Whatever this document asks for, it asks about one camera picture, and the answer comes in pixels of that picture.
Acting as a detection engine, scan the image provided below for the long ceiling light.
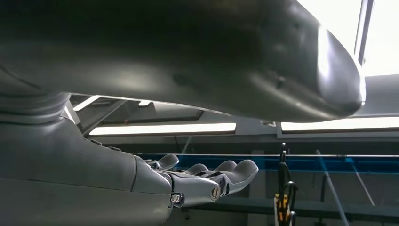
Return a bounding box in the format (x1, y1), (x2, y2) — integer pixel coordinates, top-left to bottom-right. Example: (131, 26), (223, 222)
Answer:
(280, 116), (399, 132)
(88, 122), (238, 136)

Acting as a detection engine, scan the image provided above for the blue horizontal beam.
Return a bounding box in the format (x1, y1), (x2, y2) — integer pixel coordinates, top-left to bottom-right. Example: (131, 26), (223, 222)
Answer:
(137, 153), (399, 174)

